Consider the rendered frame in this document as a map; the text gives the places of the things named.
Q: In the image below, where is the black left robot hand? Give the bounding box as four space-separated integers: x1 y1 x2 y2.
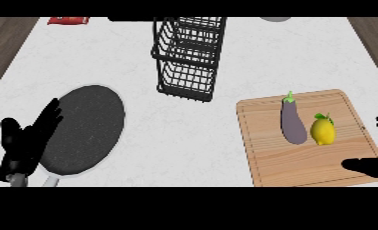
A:
0 97 66 183

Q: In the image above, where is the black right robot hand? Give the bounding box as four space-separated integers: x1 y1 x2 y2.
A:
340 157 378 179

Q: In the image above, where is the yellow lemon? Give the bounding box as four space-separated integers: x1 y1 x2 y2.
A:
309 112 339 147

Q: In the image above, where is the wooden cutting board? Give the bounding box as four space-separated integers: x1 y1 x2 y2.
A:
235 88 378 188

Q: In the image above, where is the dark grey frying pan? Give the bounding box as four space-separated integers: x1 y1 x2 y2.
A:
38 84 128 188

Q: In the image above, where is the purple eggplant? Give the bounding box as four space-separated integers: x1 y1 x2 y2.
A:
280 90 311 146

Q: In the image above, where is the red packet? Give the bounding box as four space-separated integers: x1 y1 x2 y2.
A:
46 16 92 26

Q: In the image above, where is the grey round object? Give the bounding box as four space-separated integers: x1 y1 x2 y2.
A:
259 16 293 23

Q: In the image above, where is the black tiered wire basket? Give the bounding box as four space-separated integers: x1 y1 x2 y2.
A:
150 16 230 103

